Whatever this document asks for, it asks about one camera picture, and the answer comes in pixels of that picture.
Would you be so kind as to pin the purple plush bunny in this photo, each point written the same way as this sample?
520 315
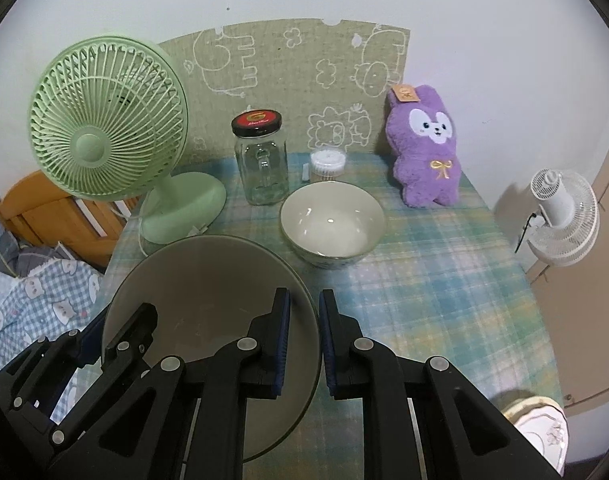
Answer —
424 180

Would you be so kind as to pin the large floral ceramic bowl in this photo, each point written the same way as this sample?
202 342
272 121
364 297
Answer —
329 215

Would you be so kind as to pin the cotton swab container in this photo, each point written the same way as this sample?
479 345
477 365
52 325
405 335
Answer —
328 165

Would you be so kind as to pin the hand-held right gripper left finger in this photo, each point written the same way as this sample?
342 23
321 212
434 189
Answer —
284 330

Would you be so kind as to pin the blue checked blanket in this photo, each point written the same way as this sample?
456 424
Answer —
34 305

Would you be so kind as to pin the wooden headboard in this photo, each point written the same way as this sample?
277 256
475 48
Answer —
44 215

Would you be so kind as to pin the green desk fan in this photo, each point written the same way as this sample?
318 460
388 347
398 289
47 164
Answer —
99 125

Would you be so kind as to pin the white standing fan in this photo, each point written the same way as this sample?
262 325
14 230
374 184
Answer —
559 210

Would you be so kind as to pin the white plate red pattern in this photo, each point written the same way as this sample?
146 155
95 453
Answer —
542 435

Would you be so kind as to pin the grey cloth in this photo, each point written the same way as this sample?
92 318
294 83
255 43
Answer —
34 255

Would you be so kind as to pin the beige door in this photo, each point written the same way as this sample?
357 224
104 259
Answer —
599 310

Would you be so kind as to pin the medium floral ceramic bowl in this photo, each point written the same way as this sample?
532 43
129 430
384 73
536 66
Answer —
199 290

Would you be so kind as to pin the green cartoon animal wall mat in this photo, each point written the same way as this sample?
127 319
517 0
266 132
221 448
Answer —
294 75

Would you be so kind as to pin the glass jar dark lid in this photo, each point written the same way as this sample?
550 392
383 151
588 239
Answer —
262 170

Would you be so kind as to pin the plaid tablecloth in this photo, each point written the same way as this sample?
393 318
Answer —
424 310

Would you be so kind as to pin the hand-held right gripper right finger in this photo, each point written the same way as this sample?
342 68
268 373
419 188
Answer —
326 345

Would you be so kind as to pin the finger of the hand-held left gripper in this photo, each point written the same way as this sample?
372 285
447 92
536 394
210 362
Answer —
129 332
87 342

